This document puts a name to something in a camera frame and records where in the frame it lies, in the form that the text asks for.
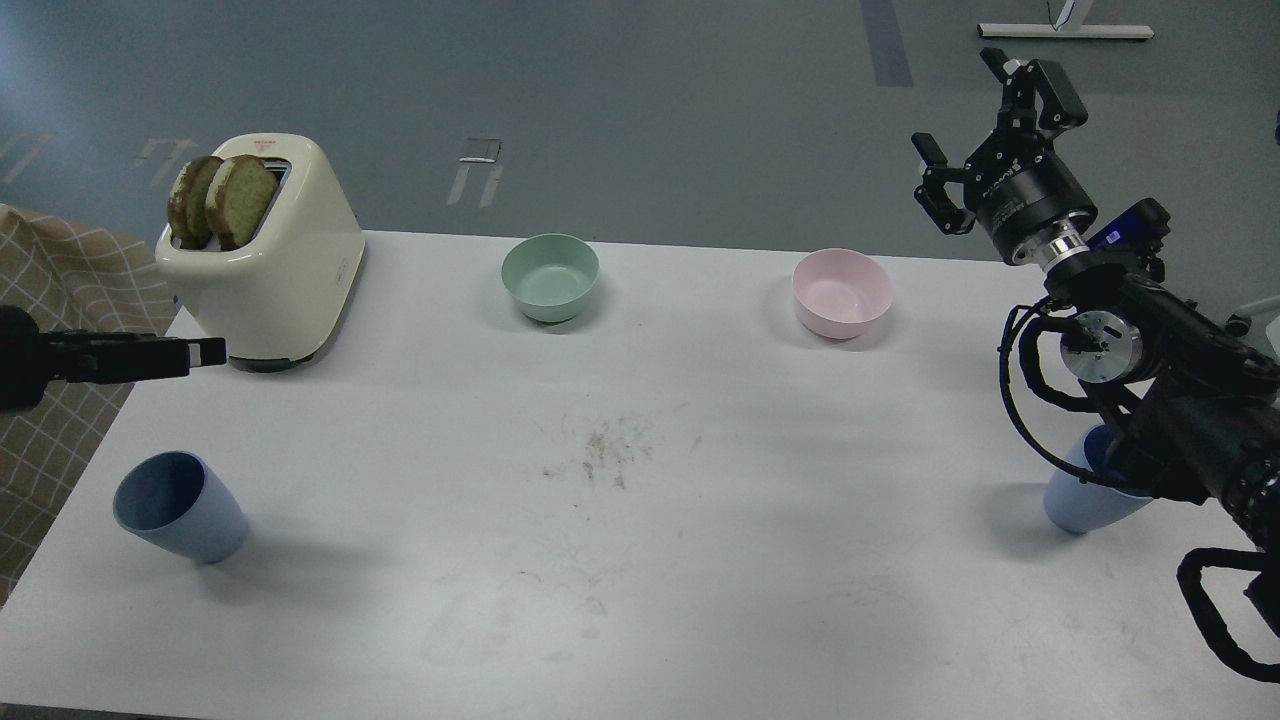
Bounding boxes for blue cup image-left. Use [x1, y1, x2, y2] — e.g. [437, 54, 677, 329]
[111, 451, 250, 565]

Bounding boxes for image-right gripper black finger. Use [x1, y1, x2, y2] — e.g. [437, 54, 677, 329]
[980, 47, 1089, 161]
[911, 132, 977, 234]

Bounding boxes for green bowl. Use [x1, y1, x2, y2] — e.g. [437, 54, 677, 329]
[500, 233, 600, 324]

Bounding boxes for pink bowl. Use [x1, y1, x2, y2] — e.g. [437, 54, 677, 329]
[791, 249, 896, 341]

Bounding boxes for toast slice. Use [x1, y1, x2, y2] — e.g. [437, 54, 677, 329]
[205, 154, 279, 251]
[166, 155, 224, 250]

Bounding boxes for right toast slice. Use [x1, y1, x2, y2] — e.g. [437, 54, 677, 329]
[205, 154, 279, 251]

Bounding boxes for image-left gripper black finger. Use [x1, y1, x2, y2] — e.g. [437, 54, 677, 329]
[40, 332, 228, 384]

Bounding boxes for cream white toaster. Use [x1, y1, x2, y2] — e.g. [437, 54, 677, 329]
[155, 133, 366, 372]

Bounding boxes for blue cup image-right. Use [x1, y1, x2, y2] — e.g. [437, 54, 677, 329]
[1043, 424, 1152, 534]

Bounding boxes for beige checkered cloth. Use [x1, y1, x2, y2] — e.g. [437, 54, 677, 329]
[0, 202, 180, 606]

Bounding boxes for left toast slice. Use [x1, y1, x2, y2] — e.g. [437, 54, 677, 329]
[166, 155, 224, 250]

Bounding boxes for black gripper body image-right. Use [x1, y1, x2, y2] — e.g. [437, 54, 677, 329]
[965, 140, 1098, 265]

